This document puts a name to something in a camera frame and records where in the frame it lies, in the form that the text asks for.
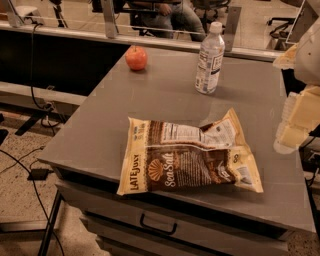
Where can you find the red apple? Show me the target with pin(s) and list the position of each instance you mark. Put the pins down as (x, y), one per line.
(136, 58)

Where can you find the seated person in jeans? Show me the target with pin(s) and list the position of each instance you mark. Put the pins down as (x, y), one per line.
(171, 17)

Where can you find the brown Late July chip bag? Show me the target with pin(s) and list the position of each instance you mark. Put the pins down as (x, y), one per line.
(164, 156)

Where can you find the black drawer handle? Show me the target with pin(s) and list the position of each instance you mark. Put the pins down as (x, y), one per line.
(159, 226)

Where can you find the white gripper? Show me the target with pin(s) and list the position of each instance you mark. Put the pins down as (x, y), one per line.
(308, 63)

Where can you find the black office chair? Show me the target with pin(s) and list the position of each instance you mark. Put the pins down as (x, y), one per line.
(281, 30)

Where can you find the clear plastic water bottle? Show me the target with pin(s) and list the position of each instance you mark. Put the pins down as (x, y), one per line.
(210, 60)

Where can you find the black power adapter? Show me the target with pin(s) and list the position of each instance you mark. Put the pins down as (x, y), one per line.
(38, 174)

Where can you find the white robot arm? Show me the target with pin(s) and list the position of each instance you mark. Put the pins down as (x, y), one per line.
(300, 68)

